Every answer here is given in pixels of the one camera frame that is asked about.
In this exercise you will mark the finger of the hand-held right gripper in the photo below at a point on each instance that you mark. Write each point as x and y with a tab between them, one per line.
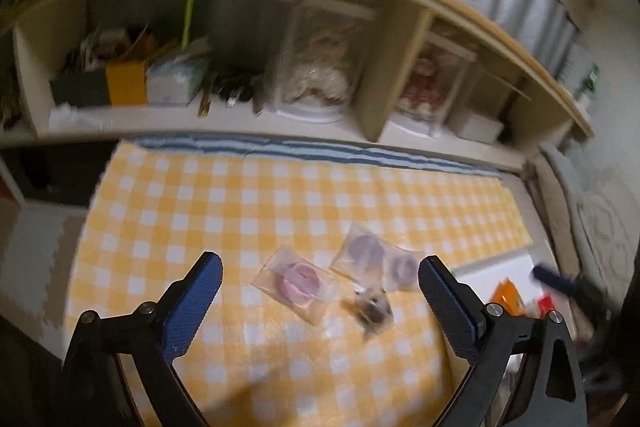
552	279

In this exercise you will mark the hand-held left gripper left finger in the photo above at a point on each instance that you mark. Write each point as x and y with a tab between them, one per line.
200	297

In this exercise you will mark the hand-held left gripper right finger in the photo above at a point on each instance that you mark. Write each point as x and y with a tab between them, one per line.
445	302

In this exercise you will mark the white cardboard box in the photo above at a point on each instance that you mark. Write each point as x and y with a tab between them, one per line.
480	282

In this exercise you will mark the orange snack packet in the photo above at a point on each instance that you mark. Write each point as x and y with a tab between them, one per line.
507	294

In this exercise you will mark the red packet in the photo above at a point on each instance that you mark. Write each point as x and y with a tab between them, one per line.
546	305

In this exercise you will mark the small purple cookie packet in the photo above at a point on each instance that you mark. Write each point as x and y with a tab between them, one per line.
404	269

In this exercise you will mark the small clear candy packet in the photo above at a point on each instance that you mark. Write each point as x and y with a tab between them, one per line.
372	309

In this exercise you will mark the beige cushion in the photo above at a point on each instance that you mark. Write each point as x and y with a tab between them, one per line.
595	217

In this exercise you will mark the large purple cookie packet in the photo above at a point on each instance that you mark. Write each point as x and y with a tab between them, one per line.
365	252

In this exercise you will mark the pink cookie clear packet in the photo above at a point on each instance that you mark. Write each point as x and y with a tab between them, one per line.
297	282

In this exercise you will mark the yellow white checkered tablecloth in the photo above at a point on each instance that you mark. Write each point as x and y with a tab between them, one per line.
250	207

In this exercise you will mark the small white box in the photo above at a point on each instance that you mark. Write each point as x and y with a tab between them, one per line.
480	127

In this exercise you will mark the grey foam floor mat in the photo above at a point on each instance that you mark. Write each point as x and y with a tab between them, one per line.
35	257

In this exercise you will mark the blue striped cloth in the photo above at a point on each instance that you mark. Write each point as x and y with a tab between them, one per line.
300	152

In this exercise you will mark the green white bottle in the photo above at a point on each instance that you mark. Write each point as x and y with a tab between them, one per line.
589	84

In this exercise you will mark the red dress doll case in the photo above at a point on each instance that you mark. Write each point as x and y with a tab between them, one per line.
430	87

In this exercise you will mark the white crumpled paper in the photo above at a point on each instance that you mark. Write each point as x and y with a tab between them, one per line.
80	117

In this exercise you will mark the white green tissue box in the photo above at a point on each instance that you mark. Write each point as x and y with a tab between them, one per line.
175	77

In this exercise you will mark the yellow cardboard box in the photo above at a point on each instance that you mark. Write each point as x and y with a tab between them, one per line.
127	84

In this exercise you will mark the cream wooden shelf unit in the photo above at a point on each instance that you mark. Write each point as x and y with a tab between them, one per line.
390	77

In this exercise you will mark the black box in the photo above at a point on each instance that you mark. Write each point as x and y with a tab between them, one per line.
80	89

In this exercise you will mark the white dress doll case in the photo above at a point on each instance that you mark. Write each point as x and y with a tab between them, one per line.
315	67

